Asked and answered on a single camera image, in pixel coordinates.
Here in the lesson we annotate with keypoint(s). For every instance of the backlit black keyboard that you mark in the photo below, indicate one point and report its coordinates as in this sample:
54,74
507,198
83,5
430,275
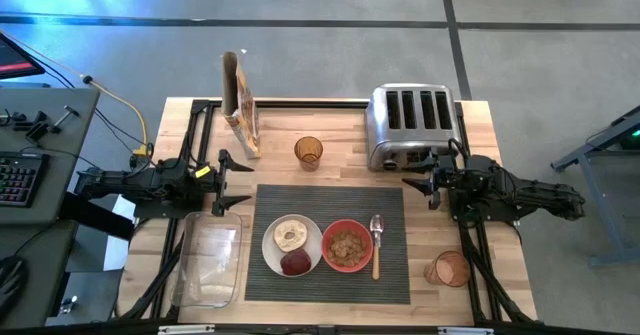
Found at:
20,180

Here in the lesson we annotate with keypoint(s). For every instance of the red translucent tumbler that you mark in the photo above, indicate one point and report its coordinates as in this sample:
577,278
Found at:
447,270

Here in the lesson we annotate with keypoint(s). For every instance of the white paper sheet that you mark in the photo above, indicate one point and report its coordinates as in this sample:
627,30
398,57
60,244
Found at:
117,250

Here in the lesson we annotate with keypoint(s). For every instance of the yellow bran cereal box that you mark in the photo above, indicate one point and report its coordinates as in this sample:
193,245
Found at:
242,110

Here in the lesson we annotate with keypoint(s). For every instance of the brown cereal flakes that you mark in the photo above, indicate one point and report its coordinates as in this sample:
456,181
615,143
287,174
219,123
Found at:
347,247

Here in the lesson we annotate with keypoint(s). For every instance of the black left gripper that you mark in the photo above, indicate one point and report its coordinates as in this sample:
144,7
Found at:
209,185

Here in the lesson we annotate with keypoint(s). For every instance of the silver four-slot toaster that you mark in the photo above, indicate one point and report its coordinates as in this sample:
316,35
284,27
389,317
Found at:
410,120

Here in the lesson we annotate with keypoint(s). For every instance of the grey woven placemat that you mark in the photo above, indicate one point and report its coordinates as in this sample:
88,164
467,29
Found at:
325,200

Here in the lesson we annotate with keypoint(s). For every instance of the silver frame bracket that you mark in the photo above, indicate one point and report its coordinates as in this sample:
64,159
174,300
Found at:
186,329
465,330

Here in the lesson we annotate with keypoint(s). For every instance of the black computer mouse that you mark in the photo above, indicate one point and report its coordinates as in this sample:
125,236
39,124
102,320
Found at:
11,285

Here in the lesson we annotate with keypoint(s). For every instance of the dark computer monitor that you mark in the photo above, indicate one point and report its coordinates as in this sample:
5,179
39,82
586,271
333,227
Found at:
15,57

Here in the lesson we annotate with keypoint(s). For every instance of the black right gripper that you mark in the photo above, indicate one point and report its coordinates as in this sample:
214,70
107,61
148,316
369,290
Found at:
452,180

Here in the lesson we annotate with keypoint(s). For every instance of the grey metal table leg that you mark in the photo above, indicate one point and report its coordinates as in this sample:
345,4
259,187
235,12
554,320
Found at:
600,175

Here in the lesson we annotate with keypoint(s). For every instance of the amber faceted glass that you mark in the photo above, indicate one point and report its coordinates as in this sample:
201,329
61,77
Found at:
308,152

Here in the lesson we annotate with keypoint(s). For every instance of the bagel half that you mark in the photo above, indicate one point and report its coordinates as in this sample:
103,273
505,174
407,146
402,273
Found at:
282,235

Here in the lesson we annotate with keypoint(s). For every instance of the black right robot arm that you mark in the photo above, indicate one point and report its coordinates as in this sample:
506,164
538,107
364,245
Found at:
525,195

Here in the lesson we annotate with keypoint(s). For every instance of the black desk clamp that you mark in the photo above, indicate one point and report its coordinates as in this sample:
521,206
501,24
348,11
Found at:
45,125

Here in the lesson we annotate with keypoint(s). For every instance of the dark grey desk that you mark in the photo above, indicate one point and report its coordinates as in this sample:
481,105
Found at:
35,285
55,125

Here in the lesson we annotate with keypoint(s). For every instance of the clear plastic container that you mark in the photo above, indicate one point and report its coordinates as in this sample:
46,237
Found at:
207,260

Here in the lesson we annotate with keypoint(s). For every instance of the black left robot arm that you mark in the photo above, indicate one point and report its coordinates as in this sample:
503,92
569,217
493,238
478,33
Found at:
140,182

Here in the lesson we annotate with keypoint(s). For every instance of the cream plate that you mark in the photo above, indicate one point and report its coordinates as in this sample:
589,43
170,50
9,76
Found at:
270,260

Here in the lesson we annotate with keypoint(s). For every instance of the red bowl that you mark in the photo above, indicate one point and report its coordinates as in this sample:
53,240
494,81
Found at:
330,247

